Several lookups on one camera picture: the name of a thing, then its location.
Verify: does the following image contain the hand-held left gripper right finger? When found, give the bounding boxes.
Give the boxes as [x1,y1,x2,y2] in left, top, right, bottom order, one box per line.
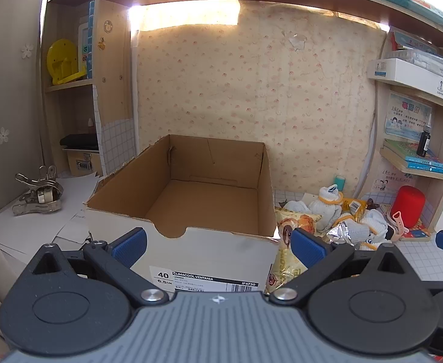
[269,228,413,307]

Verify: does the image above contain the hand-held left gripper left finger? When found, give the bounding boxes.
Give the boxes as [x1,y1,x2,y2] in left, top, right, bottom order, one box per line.
[28,227,168,308]

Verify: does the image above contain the plain white knit glove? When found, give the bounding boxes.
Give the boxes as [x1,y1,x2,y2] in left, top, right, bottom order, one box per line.
[283,200,315,216]

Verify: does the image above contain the white knit glove blue print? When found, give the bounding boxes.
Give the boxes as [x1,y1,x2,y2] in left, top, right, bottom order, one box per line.
[308,183,345,232]

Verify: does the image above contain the cardboard shoe box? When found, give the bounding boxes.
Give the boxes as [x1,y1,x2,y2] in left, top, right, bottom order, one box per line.
[84,134,283,296]

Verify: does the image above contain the pale yellow snack packet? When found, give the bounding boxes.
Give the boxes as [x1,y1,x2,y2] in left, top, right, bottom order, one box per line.
[264,231,309,296]

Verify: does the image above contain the red book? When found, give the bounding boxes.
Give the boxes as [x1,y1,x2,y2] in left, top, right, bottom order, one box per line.
[401,223,433,242]

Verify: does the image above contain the silver foil packet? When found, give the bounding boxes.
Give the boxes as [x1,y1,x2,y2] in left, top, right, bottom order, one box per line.
[325,221,356,244]

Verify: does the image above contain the white knit glove yellow cuff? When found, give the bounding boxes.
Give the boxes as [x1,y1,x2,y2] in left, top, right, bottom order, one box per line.
[333,212,362,231]
[358,208,389,244]

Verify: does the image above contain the red cylinder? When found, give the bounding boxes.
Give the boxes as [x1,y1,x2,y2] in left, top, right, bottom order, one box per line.
[393,185,427,231]

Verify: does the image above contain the pink certificate poster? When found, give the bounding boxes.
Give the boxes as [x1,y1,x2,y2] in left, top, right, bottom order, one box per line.
[373,159,415,197]

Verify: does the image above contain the white paper sheets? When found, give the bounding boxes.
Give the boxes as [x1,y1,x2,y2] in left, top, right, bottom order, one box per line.
[0,170,104,254]

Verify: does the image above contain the wooden box with latch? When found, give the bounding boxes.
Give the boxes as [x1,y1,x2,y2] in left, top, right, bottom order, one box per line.
[63,148,106,176]

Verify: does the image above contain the black ink bottle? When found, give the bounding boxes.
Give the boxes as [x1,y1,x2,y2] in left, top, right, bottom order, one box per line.
[416,115,432,158]

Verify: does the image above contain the large metal spring clip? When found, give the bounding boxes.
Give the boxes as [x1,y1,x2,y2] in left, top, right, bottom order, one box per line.
[11,173,64,217]

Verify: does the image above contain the green cover book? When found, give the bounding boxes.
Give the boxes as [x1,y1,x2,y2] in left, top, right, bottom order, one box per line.
[382,139,439,159]

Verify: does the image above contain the small metal spring clip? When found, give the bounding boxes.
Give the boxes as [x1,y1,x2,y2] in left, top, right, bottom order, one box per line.
[38,164,58,183]

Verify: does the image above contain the white curved pipe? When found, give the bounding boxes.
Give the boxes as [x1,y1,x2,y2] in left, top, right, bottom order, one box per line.
[355,113,379,197]

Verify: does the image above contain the black case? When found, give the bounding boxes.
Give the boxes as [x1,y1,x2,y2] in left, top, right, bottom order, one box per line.
[60,134,101,151]

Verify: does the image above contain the blue certificate poster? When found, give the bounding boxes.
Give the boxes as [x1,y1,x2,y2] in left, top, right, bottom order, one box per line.
[385,91,433,140]

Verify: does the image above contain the long white box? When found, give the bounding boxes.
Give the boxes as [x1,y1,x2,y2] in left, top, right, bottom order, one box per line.
[367,57,443,106]

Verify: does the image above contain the wooden bookshelf with yellow reel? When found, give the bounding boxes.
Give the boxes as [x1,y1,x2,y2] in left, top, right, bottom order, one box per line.
[40,0,139,182]

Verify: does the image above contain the clear plastic packet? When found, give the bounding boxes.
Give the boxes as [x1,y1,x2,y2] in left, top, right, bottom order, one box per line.
[403,49,443,80]

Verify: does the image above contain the yellow plastic reel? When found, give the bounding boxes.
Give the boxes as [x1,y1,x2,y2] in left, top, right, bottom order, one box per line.
[46,38,89,86]

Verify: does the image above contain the torn tape piece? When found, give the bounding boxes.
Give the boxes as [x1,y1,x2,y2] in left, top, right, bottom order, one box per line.
[287,33,308,51]

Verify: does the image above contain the flower pattern curtain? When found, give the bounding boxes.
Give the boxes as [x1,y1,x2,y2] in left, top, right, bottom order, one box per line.
[0,0,53,360]

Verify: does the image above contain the white framed board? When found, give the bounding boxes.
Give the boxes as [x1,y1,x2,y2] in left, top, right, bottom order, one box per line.
[75,23,90,72]

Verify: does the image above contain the blue block strip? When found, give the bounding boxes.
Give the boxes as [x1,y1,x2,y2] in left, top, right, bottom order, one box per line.
[87,0,95,78]

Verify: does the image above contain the pink watch strap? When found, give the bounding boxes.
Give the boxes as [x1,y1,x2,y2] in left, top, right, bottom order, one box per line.
[384,212,409,243]

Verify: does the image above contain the white cable duct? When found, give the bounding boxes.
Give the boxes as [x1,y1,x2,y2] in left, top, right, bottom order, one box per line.
[130,26,141,155]

